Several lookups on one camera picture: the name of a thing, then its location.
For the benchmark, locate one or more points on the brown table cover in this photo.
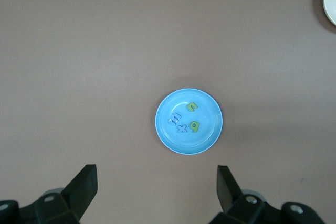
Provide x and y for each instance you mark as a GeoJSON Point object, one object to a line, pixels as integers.
{"type": "Point", "coordinates": [105, 51]}

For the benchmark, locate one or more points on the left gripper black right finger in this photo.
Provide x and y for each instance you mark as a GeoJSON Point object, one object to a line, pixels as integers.
{"type": "Point", "coordinates": [228, 192]}

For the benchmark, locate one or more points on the green foam letter n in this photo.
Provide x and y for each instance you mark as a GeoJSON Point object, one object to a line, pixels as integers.
{"type": "Point", "coordinates": [194, 105]}

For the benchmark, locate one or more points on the blue plate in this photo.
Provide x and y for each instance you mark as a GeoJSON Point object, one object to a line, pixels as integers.
{"type": "Point", "coordinates": [204, 140]}

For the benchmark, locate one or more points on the blue foam letter m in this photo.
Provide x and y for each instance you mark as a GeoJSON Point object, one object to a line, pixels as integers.
{"type": "Point", "coordinates": [174, 119]}

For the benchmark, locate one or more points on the blue foam letter x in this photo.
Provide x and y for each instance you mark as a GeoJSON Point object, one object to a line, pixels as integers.
{"type": "Point", "coordinates": [181, 128]}

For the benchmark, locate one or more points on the green foam letter q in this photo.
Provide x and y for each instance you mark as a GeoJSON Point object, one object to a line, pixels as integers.
{"type": "Point", "coordinates": [196, 129]}

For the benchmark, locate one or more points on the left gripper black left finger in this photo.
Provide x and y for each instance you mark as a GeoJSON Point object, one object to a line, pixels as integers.
{"type": "Point", "coordinates": [76, 195]}

